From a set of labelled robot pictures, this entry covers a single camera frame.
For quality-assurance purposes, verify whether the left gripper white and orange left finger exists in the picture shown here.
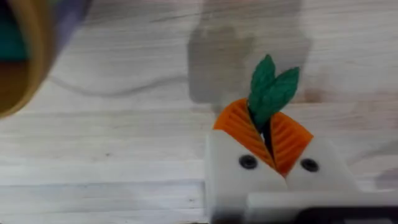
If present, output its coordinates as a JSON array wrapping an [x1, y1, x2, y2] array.
[[204, 98, 289, 223]]

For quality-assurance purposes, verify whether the left gripper white and orange right finger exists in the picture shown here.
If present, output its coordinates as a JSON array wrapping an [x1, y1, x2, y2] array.
[[269, 111, 361, 194]]

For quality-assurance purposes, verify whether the green leafy toy vegetable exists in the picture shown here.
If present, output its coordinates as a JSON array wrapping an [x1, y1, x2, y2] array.
[[248, 54, 300, 133]]

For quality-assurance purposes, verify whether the purple tub with toys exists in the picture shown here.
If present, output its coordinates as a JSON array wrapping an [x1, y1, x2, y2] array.
[[0, 0, 93, 119]]

